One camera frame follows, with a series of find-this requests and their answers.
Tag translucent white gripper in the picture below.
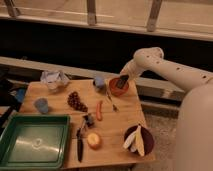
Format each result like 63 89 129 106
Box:
120 60 144 80

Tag dark eraser block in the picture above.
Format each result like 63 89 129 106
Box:
116 75 129 89

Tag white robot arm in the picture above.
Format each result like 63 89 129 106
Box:
120 47 213 171

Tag orange-brown bowl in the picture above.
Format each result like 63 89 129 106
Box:
109 77 129 97

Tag small blue cup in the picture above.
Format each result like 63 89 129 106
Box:
93 76 105 89

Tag metal fork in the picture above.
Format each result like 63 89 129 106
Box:
106 90 118 112

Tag orange carrot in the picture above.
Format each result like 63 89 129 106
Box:
96 101 103 121

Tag bunch of dark grapes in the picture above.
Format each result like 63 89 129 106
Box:
67 91 88 112

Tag small dark clip object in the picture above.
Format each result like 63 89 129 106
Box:
83 114 94 127

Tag yellow banana pieces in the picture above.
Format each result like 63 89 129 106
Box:
123 125 145 156

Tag clear glass with cloth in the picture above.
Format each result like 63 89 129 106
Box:
40 70 69 92

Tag yellow round fruit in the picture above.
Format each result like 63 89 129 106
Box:
87 133 101 149

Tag blue plastic cup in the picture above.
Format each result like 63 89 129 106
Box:
34 98 49 114

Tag blue object at table edge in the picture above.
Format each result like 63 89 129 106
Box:
15 88 26 103

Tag green plastic tray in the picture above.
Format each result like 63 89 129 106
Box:
0 115 70 171

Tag black handled knife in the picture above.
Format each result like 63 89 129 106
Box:
76 121 86 162

